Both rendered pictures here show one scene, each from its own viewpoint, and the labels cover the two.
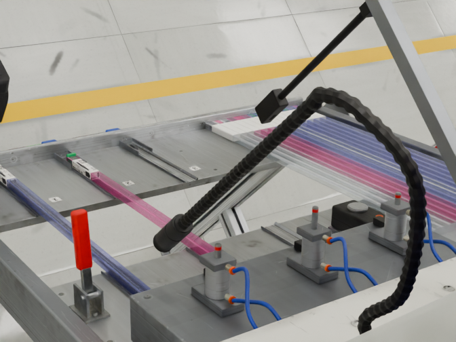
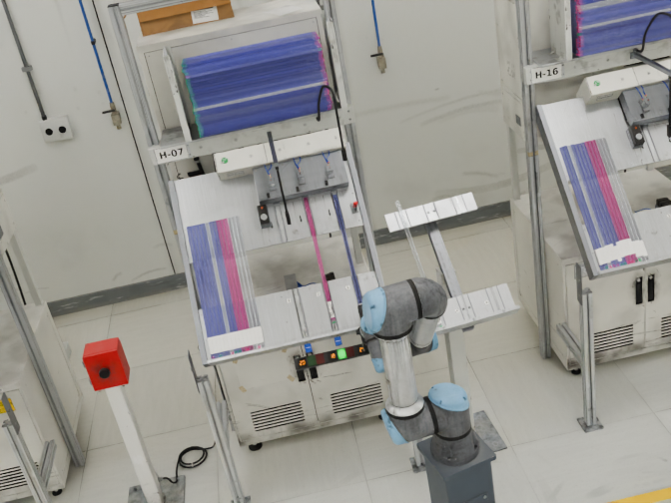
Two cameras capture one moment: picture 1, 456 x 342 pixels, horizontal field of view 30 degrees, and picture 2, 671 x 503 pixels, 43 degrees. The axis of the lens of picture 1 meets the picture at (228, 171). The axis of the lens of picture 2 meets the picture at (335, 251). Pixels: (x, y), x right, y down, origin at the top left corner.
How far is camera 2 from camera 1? 310 cm
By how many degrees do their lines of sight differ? 83
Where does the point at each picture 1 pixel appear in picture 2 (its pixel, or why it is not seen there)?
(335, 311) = (310, 149)
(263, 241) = (291, 232)
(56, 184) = (343, 301)
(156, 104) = not seen: outside the picture
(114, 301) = (345, 212)
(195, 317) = (337, 167)
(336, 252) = (290, 185)
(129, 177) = (316, 299)
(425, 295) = (287, 149)
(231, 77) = not seen: outside the picture
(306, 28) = not seen: outside the picture
